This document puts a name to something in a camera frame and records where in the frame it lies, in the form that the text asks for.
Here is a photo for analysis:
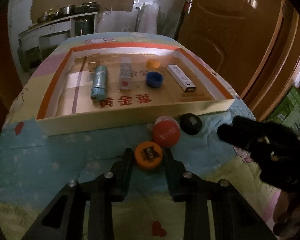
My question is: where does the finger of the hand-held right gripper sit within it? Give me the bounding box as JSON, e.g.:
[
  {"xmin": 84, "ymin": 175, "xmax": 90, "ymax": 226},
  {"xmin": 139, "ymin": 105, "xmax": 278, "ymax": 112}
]
[{"xmin": 217, "ymin": 116, "xmax": 270, "ymax": 157}]

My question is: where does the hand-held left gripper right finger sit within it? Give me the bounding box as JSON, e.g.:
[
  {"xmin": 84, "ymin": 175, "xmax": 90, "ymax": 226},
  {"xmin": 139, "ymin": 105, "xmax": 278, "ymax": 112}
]
[{"xmin": 164, "ymin": 147, "xmax": 278, "ymax": 240}]

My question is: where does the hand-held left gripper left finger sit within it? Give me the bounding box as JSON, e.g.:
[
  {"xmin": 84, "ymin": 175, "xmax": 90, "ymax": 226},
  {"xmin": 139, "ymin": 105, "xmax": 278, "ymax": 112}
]
[{"xmin": 21, "ymin": 148, "xmax": 135, "ymax": 240}]

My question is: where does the orange cap with black label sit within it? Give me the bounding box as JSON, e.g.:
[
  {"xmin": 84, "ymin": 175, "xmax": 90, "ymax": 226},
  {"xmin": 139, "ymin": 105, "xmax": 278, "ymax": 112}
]
[{"xmin": 134, "ymin": 141, "xmax": 163, "ymax": 171}]

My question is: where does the red bottle cap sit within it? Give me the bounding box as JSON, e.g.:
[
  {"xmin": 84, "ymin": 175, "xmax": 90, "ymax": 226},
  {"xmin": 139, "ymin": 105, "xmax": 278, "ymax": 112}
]
[{"xmin": 152, "ymin": 120, "xmax": 182, "ymax": 148}]

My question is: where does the black bottle cap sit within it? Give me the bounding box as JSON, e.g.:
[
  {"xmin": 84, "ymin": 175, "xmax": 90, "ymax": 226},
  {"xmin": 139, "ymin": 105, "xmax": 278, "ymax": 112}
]
[{"xmin": 180, "ymin": 114, "xmax": 203, "ymax": 135}]

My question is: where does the white bottle cap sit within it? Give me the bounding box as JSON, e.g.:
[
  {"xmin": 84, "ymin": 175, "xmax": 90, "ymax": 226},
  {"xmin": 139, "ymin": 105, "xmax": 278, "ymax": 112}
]
[{"xmin": 154, "ymin": 115, "xmax": 179, "ymax": 127}]

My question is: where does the shallow orange-rimmed cardboard box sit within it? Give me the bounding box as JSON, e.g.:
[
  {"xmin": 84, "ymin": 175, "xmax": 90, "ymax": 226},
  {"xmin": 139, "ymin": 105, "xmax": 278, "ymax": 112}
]
[{"xmin": 36, "ymin": 42, "xmax": 235, "ymax": 137}]

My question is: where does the white rectangular box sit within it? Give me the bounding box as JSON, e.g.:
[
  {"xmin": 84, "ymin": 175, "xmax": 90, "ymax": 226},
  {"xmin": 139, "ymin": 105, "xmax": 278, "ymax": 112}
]
[{"xmin": 167, "ymin": 64, "xmax": 197, "ymax": 92}]

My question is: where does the blue bottle cap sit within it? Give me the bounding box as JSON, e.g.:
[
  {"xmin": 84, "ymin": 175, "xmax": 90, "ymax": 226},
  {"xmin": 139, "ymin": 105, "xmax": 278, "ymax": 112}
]
[{"xmin": 145, "ymin": 71, "xmax": 165, "ymax": 87}]

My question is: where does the blue patterned tube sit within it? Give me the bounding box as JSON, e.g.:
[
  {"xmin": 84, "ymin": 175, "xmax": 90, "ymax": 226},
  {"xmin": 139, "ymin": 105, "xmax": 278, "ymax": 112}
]
[{"xmin": 90, "ymin": 64, "xmax": 109, "ymax": 102}]

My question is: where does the person's right hand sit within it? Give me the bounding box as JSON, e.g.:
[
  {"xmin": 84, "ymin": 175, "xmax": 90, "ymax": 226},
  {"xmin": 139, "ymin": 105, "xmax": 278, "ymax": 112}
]
[{"xmin": 272, "ymin": 190, "xmax": 300, "ymax": 238}]

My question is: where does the green printed carton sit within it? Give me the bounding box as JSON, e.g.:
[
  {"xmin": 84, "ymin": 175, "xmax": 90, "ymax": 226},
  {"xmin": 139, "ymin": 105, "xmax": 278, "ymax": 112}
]
[{"xmin": 272, "ymin": 85, "xmax": 300, "ymax": 135}]

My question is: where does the printed cartoon sheep blanket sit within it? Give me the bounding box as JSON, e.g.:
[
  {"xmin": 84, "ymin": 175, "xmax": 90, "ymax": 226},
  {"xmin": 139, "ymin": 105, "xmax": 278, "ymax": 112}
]
[{"xmin": 0, "ymin": 31, "xmax": 283, "ymax": 240}]

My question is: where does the wooden door jamb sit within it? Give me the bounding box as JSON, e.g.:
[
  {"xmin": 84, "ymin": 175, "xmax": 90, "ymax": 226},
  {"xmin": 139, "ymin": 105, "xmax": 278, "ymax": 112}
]
[
  {"xmin": 240, "ymin": 0, "xmax": 300, "ymax": 122},
  {"xmin": 0, "ymin": 5, "xmax": 23, "ymax": 123}
]

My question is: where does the brown wooden door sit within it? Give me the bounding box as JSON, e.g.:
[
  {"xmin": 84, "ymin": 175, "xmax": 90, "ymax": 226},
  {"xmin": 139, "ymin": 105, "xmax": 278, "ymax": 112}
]
[{"xmin": 177, "ymin": 0, "xmax": 285, "ymax": 98}]

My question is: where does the hanging clear plastic sheet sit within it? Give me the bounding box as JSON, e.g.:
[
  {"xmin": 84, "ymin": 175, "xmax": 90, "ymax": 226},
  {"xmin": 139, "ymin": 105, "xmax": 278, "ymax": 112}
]
[{"xmin": 152, "ymin": 0, "xmax": 185, "ymax": 39}]

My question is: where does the white covered sack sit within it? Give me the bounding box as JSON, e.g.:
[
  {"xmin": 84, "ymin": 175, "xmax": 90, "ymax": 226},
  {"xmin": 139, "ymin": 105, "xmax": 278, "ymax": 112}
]
[{"xmin": 140, "ymin": 4, "xmax": 158, "ymax": 34}]

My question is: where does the metal pole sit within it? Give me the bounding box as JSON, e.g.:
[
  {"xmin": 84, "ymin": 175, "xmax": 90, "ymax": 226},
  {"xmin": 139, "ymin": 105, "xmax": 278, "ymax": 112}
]
[{"xmin": 136, "ymin": 6, "xmax": 142, "ymax": 32}]

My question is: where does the green air fryer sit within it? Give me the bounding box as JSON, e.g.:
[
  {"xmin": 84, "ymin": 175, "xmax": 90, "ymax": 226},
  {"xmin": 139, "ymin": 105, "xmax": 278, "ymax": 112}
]
[{"xmin": 74, "ymin": 19, "xmax": 94, "ymax": 35}]

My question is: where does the white kitchen counter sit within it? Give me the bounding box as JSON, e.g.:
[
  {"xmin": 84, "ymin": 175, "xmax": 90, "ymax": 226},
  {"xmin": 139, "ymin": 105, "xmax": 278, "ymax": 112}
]
[{"xmin": 18, "ymin": 11, "xmax": 102, "ymax": 63}]

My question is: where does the black cooktop stove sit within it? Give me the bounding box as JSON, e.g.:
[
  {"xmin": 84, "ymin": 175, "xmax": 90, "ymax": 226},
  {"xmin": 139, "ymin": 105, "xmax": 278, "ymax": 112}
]
[{"xmin": 74, "ymin": 3, "xmax": 102, "ymax": 13}]

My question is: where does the steel pot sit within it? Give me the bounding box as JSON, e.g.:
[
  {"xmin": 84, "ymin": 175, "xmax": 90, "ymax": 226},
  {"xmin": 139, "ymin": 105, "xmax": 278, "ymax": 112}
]
[{"xmin": 59, "ymin": 5, "xmax": 74, "ymax": 15}]

